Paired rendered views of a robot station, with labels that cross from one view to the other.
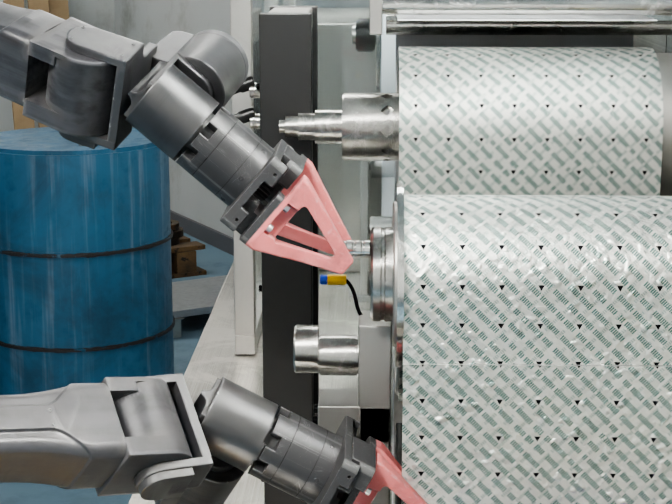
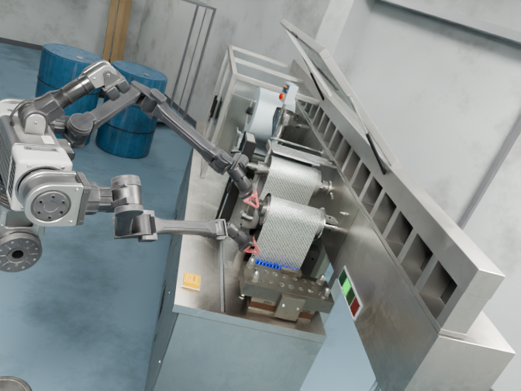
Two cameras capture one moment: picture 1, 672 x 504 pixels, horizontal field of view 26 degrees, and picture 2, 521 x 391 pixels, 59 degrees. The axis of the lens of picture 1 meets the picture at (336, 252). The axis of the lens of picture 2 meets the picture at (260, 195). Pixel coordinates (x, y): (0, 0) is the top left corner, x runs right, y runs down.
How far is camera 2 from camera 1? 0.99 m
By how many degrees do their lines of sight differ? 18
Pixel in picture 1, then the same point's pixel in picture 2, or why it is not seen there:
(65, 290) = (129, 115)
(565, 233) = (296, 212)
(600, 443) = (290, 247)
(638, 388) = (299, 240)
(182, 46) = (238, 157)
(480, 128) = (283, 178)
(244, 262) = not seen: hidden behind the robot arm
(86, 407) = (212, 225)
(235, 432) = (232, 232)
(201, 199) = not seen: hidden behind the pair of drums
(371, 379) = (253, 223)
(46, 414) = (206, 226)
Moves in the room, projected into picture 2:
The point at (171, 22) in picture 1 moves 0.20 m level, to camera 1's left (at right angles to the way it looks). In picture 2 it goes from (163, 21) to (151, 17)
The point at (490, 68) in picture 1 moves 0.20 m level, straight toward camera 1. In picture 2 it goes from (288, 167) to (291, 184)
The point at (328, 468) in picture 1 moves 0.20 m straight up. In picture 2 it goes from (245, 240) to (260, 201)
